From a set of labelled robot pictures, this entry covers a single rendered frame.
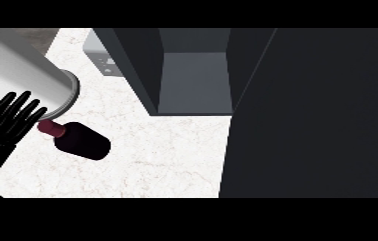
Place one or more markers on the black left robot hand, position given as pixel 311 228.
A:
pixel 15 125

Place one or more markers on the dark red wine bottle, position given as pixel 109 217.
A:
pixel 81 141

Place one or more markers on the dark grey open cabinet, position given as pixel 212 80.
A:
pixel 193 85

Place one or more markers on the dark grey cabinet door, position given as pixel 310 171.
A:
pixel 304 118

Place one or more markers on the white cylindrical container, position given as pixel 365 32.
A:
pixel 29 75

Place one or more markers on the pale grey appliance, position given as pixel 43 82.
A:
pixel 100 56

